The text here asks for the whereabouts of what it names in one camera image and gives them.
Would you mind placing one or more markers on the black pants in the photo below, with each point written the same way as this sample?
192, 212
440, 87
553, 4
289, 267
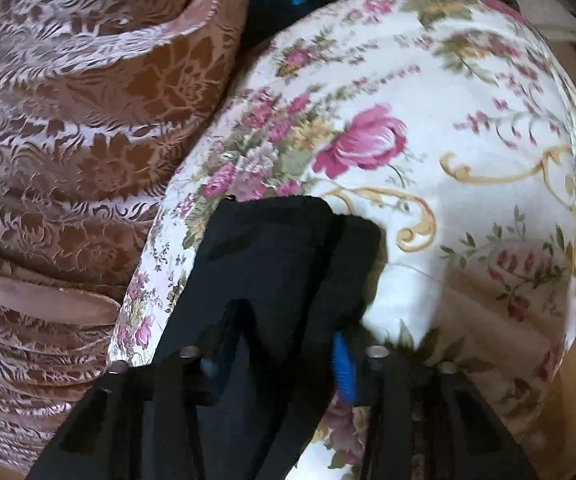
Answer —
268, 270

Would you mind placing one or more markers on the brown floral curtain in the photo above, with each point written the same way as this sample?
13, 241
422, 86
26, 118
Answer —
93, 110

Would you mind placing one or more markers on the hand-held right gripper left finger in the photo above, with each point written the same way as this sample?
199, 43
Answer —
168, 385

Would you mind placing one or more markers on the floral bedsheet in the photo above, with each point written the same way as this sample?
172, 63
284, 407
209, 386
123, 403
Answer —
442, 125

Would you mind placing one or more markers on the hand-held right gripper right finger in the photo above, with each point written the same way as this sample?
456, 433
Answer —
344, 366

